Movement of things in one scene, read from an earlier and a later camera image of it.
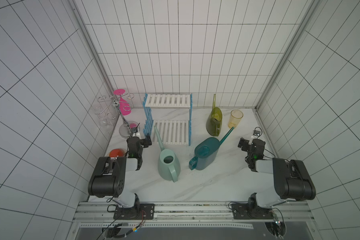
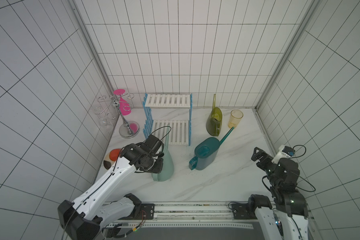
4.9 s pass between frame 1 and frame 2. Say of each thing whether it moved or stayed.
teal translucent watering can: stayed
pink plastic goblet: stayed
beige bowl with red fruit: stayed
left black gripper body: moved
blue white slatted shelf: stayed
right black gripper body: moved
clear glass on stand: stayed
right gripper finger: moved
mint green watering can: moved
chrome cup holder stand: stayed
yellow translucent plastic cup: stayed
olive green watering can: stayed
